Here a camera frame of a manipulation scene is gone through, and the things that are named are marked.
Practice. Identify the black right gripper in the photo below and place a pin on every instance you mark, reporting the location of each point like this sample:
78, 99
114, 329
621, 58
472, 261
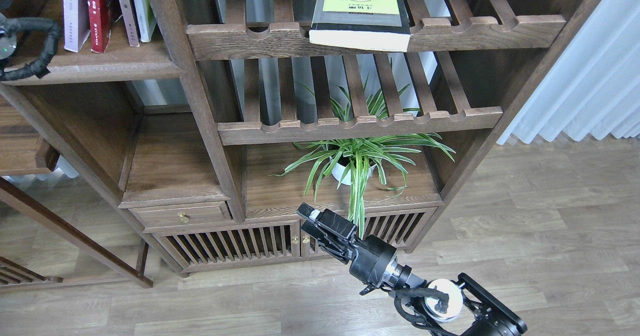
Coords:
372, 261

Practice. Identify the yellow and black thick book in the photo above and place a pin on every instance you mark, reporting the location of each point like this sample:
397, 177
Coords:
373, 25

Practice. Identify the red rescue guide book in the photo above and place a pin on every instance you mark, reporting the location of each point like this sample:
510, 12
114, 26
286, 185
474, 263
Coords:
102, 14

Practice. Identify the pale lilac white book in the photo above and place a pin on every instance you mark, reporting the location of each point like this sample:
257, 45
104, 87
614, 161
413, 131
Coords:
76, 24

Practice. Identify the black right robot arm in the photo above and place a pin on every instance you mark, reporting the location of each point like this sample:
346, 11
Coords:
425, 304

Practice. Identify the white plant pot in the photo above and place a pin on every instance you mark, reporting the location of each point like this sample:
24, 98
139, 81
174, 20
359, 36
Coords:
340, 172

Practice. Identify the green spider plant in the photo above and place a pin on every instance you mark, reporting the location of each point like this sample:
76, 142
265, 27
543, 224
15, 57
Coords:
364, 153

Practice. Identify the brass drawer knob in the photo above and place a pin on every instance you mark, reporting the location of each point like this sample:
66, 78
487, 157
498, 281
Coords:
183, 218

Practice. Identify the dark wooden bookshelf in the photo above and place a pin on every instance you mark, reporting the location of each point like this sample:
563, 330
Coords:
199, 120

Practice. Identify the white green upright book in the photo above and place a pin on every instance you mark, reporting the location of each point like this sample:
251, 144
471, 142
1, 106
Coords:
146, 19

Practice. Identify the white pleated curtain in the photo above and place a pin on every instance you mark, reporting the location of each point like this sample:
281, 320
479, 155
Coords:
593, 89

